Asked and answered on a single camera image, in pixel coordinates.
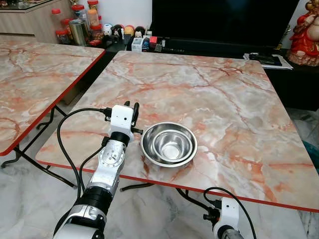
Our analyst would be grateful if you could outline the stainless steel bowl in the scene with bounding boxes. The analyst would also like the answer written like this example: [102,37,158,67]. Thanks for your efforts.
[141,121,198,168]

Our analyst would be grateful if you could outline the small white box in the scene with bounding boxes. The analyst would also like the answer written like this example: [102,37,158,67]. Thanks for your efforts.
[131,37,144,52]

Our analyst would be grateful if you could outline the marble-print folding table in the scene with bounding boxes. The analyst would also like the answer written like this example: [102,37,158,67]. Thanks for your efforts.
[0,35,106,189]
[35,50,319,215]

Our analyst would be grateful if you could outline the red-lid plastic jar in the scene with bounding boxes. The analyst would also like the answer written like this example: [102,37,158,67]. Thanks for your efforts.
[51,8,64,30]
[71,4,86,21]
[87,0,100,25]
[55,29,70,44]
[91,23,104,41]

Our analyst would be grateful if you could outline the steel canister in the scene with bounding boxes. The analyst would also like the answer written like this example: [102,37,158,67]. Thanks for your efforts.
[69,19,90,46]

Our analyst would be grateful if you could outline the teal waste bin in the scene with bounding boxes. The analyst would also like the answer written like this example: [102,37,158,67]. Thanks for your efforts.
[302,139,319,172]

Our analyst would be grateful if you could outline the light wooden cabinet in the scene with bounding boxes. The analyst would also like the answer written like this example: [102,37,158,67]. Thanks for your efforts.
[0,0,75,44]

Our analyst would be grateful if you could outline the black flat television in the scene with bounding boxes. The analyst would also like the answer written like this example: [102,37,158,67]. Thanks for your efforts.
[151,0,301,49]

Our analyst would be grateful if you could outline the red and gold figurine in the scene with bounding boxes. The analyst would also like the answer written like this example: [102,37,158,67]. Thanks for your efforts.
[287,0,319,67]

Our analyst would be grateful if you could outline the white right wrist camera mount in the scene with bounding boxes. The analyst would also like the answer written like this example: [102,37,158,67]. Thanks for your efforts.
[219,197,240,232]

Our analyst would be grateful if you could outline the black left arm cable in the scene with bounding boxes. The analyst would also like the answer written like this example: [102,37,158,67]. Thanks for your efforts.
[56,107,113,200]

